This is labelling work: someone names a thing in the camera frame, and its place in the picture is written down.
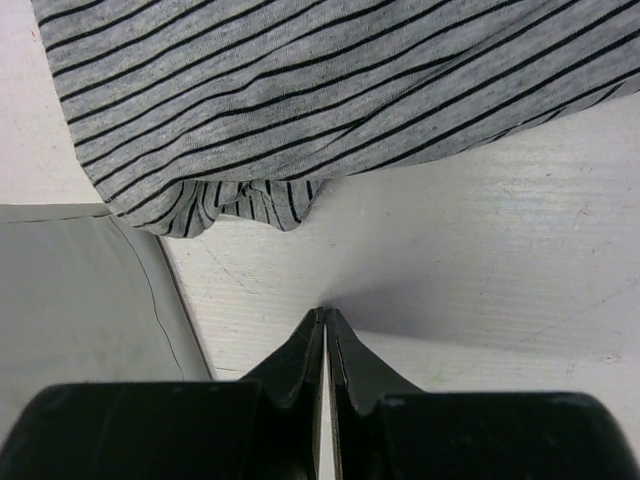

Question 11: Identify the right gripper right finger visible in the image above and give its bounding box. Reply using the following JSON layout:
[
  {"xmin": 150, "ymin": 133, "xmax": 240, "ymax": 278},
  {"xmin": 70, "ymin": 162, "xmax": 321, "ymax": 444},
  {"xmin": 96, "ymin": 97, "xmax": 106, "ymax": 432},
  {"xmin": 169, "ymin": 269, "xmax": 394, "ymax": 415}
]
[{"xmin": 324, "ymin": 309, "xmax": 639, "ymax": 479}]

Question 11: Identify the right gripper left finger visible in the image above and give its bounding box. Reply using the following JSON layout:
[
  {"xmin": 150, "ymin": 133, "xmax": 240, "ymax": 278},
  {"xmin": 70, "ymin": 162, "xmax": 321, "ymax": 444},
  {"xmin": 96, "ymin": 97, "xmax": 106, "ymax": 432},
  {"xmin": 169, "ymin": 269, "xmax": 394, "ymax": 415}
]
[{"xmin": 1, "ymin": 310, "xmax": 324, "ymax": 479}]

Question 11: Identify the plain grey underwear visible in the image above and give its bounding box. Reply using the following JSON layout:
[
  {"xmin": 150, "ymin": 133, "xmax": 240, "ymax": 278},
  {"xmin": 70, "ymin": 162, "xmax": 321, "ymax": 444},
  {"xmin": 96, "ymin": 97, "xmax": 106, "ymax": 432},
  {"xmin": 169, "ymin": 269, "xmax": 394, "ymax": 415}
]
[{"xmin": 1, "ymin": 204, "xmax": 211, "ymax": 432}]

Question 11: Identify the grey striped underwear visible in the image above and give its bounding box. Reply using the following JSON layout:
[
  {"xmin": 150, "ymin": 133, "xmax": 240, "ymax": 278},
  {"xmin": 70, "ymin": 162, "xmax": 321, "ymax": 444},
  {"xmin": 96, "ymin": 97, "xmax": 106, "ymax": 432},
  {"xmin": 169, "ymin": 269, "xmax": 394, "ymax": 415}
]
[{"xmin": 33, "ymin": 1, "xmax": 639, "ymax": 238}]

